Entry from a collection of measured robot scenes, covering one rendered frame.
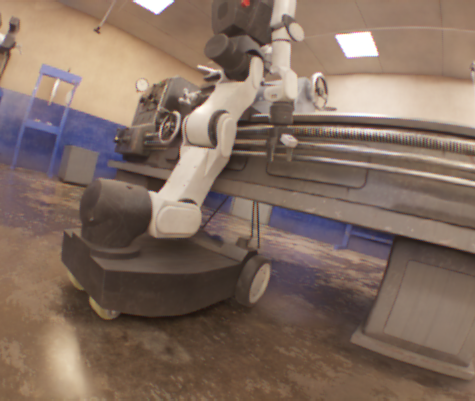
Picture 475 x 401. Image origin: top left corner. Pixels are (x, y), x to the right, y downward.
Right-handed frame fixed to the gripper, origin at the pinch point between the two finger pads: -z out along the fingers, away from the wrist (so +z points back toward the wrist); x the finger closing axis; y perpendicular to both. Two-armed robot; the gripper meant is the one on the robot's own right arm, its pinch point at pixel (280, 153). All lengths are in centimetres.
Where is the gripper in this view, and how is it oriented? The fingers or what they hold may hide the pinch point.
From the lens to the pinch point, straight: 91.7
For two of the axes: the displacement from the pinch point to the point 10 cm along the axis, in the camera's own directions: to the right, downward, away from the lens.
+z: 0.2, -9.8, -2.2
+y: -5.8, -1.9, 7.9
